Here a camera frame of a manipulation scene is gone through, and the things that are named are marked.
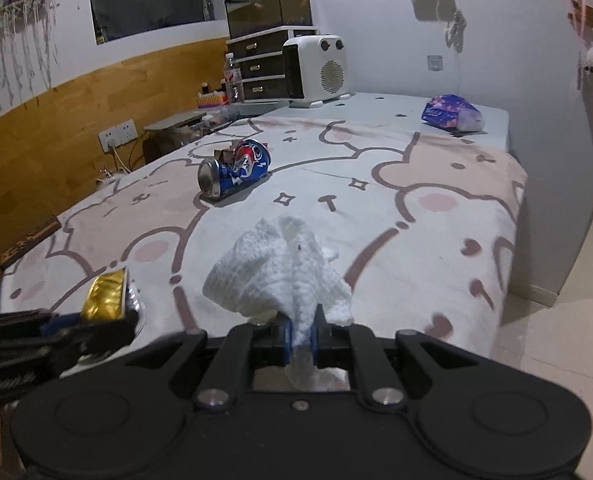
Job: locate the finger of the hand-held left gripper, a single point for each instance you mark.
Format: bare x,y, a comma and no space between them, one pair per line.
101,337

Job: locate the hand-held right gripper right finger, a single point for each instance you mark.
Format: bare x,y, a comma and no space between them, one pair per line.
315,340

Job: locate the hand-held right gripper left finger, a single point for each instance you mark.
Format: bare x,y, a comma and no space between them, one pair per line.
287,342

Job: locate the gold foil wrapper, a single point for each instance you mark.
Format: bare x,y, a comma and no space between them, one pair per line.
106,295

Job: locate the white tissue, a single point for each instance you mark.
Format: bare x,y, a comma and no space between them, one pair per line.
276,270

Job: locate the dark wooden box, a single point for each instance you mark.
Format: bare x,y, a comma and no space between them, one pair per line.
29,244

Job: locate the printed blanket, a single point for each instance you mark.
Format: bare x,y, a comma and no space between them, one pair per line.
376,240

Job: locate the crushed blue soda can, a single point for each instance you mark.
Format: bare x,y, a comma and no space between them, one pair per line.
236,172

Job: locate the small brown carton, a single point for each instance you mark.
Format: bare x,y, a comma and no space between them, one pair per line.
221,154

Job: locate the grey laptop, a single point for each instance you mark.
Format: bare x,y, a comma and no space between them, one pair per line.
176,120

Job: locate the coloured pen holder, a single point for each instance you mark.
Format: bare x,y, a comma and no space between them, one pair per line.
211,100

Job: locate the clear water bottle red label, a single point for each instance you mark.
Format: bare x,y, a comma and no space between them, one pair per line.
233,85

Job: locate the purple printed snack bag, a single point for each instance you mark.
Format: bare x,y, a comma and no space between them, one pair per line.
449,111

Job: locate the white fan heater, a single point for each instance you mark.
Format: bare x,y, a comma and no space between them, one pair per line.
316,70

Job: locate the white organizer with dark drawers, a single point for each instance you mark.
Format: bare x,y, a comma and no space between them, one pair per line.
256,67

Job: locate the glass terrarium tank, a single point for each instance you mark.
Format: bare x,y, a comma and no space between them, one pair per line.
269,10

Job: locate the white wall socket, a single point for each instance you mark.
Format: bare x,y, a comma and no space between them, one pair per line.
119,135

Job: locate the white macrame wall hanging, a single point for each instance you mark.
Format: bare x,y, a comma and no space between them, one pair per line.
21,50

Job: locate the white wall switch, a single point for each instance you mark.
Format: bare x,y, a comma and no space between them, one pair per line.
435,62

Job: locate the wall picture cards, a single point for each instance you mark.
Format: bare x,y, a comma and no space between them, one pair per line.
587,15

